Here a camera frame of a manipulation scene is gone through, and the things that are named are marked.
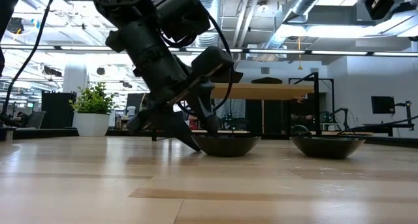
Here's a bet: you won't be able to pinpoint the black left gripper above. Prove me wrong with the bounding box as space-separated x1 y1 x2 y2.
126 49 222 152

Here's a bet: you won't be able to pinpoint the large black monitor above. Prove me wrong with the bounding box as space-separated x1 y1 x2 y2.
126 92 151 120

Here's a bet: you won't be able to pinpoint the wooden shelf riser black legs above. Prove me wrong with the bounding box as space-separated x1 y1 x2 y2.
152 72 321 142

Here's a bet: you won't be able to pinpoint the green plant in white pot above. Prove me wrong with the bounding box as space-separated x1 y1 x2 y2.
69 82 116 137

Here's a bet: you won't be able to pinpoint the long ceiling light strip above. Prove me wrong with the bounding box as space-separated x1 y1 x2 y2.
0 44 418 57

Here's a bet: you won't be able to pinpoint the dark domed object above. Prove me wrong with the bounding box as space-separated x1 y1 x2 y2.
290 124 313 137

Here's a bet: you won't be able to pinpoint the person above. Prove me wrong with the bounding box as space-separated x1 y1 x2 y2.
290 93 316 127

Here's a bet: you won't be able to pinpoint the black cabinet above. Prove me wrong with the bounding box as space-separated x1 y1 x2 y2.
41 91 78 129

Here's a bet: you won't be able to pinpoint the small black monitor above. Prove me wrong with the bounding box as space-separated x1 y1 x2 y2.
371 95 396 115

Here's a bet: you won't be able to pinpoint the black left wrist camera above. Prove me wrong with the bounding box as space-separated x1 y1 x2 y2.
190 46 244 84

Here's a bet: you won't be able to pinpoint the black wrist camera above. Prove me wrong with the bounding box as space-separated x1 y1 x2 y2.
190 46 244 84
364 0 396 21

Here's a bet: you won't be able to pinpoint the corrugated silver flexible duct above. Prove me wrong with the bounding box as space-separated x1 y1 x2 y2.
195 0 226 48

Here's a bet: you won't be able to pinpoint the silver spiral ceiling duct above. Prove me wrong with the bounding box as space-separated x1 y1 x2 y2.
254 0 329 60

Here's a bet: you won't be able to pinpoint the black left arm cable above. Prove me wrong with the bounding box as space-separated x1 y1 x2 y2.
0 0 60 119

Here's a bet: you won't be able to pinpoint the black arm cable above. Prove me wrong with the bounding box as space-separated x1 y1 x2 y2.
0 0 60 119
336 114 418 136

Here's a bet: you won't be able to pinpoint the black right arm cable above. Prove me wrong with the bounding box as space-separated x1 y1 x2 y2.
336 114 418 136

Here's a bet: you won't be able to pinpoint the black ceiling cable reel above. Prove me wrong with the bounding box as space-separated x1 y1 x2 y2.
7 16 25 35

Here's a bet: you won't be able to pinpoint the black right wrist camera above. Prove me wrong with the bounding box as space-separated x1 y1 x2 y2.
364 0 396 21

